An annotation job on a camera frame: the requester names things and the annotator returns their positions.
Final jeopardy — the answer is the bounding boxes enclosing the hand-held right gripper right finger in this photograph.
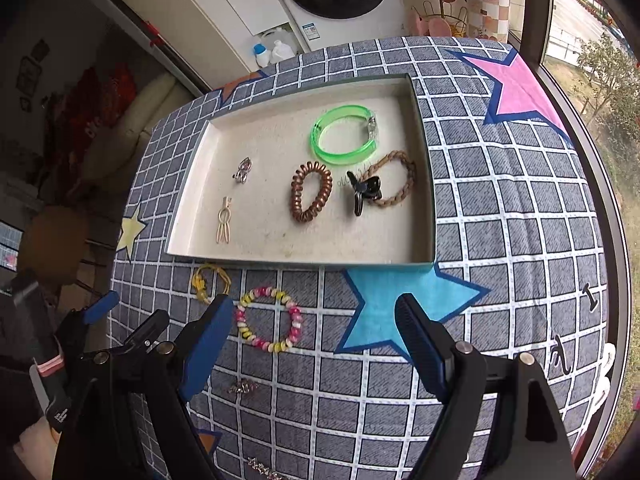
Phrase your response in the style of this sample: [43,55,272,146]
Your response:
[395,294,576,480]

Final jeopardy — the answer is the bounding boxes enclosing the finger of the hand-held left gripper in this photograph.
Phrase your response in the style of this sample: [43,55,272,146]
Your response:
[120,309,171,353]
[55,290,120,356]

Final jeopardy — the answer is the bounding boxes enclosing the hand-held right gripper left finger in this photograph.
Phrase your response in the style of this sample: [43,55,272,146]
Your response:
[52,294,235,480]

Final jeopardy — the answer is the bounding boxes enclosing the colourful beaded bracelet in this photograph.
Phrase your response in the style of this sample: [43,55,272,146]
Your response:
[235,285,304,353]

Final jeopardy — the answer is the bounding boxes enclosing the beige metal hair clip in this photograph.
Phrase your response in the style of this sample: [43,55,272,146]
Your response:
[215,196,234,244]

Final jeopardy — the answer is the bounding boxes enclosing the black claw hair clip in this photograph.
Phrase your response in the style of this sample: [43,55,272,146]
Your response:
[346,170,383,217]

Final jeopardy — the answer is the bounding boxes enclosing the brown braided bracelet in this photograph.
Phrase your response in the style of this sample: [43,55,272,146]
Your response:
[367,150,417,207]

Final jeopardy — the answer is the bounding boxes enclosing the brown spiral hair tie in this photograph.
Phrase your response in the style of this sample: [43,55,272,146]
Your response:
[290,161,333,223]

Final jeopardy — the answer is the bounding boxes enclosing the grey shallow cardboard tray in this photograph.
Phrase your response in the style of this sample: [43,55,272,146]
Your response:
[165,74,437,272]

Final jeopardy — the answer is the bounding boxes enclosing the green translucent bangle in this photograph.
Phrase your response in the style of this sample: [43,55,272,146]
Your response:
[312,104,379,166]

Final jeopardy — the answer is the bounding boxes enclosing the grey checked star tablecloth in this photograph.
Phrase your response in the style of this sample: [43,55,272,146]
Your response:
[110,35,608,480]

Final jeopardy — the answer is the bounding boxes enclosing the silver star hair clip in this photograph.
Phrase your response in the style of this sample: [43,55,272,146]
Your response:
[247,456,291,480]

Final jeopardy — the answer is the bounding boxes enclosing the white plush toy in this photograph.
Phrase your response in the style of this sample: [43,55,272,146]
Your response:
[595,342,616,406]

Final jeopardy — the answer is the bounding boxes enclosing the beige sofa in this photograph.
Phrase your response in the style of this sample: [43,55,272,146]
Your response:
[82,72,181,186]

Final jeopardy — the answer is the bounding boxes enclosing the red cushions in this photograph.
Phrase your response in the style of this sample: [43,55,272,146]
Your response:
[45,62,138,171]

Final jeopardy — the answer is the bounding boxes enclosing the white detergent jug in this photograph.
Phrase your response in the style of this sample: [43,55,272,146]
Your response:
[270,30,297,61]

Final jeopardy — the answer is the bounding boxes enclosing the white front-load washing machine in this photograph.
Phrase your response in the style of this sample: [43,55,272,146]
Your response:
[282,0,416,53]

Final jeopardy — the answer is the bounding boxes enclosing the white tall cabinet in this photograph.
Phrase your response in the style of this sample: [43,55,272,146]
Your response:
[82,0,296,91]

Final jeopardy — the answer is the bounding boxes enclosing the yellow hair tie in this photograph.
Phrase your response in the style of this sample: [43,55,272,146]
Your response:
[191,264,232,306]

